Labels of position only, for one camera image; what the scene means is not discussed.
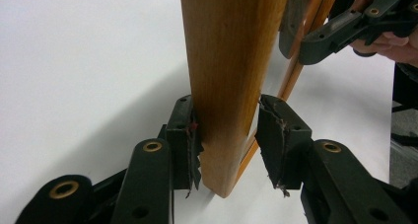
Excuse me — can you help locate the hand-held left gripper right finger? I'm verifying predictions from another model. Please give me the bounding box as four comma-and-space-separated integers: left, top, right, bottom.
254, 93, 314, 198

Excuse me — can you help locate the wooden photo frame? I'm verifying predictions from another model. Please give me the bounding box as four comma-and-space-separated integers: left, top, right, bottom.
178, 0, 343, 199

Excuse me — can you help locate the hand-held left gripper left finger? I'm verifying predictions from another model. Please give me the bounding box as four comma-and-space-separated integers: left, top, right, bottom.
165, 94, 205, 199

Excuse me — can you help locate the white table mat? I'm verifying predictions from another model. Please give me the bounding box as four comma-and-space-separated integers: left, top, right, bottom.
0, 0, 396, 224

